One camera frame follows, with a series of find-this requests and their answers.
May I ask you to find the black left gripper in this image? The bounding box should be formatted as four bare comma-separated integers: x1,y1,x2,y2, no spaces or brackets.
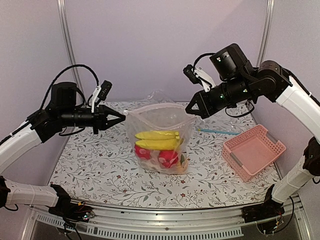
59,102,126,134

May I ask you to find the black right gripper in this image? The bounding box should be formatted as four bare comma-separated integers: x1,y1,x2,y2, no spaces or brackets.
185,74,254,119

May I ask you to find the clear zip top bag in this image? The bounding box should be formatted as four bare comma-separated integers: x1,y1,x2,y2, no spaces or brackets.
123,103,197,175

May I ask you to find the yellow toy banana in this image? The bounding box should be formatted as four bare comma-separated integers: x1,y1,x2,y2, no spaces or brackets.
134,130,184,151

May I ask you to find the red toy apple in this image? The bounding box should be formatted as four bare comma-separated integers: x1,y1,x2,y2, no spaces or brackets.
158,150,179,169

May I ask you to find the yellow toy pear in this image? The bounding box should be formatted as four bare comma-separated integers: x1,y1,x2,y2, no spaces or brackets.
175,154,188,174

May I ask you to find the white toy cauliflower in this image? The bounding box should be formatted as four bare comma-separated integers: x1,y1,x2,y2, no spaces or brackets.
138,158,162,172

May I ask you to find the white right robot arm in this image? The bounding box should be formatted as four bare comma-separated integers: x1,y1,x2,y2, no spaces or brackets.
183,43,320,218

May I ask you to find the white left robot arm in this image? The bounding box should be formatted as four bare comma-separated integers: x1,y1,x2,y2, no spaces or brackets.
0,80,126,217

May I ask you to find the crumpled clear bag right back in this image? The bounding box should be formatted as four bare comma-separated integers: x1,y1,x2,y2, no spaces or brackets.
195,101,256,133

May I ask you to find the clear bag at back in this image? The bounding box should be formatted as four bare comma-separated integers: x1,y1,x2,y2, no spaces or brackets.
141,90,174,105

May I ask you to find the floral tablecloth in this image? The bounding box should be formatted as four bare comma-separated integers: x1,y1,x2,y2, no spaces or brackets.
48,99,286,210

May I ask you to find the pink plastic basket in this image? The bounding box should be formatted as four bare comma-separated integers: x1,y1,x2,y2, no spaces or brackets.
222,124,287,183

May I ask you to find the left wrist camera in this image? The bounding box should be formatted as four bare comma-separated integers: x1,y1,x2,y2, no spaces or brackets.
87,80,112,113

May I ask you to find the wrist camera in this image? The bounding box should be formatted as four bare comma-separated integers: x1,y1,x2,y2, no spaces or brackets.
183,64,216,93
87,80,112,113

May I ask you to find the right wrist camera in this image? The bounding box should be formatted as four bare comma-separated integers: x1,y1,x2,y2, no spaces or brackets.
183,64,216,93

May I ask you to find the right aluminium post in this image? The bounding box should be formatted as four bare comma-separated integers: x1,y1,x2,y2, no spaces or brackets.
256,0,275,67

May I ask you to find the aluminium post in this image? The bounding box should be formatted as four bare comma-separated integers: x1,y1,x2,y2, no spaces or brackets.
256,0,275,67
56,0,84,91

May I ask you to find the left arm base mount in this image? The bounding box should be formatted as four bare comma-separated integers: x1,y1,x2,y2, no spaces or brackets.
48,184,95,223

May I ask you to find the aluminium front rail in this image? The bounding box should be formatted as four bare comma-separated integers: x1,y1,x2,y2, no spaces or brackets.
22,195,313,240

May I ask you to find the left aluminium post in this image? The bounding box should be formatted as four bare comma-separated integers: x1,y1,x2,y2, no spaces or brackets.
56,0,84,91

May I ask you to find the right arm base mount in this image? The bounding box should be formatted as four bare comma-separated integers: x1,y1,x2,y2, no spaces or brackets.
241,191,285,235

